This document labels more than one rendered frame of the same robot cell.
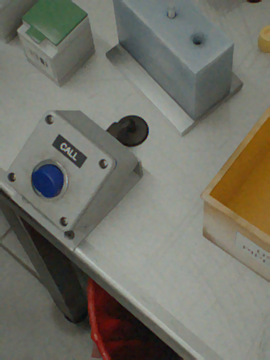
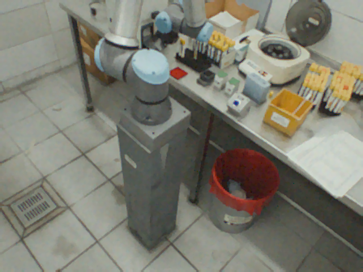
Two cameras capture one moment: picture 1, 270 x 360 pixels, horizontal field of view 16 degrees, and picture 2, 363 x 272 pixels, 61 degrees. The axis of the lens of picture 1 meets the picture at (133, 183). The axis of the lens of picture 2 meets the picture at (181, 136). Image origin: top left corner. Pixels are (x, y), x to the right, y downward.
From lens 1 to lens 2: 0.76 m
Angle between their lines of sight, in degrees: 23
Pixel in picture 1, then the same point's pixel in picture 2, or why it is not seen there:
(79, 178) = (242, 102)
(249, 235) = (276, 111)
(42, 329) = (183, 204)
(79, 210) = (242, 108)
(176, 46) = (260, 83)
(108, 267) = (244, 124)
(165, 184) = (254, 113)
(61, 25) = (235, 82)
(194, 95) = (262, 94)
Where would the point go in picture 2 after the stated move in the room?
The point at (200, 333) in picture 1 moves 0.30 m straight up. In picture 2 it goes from (263, 135) to (288, 72)
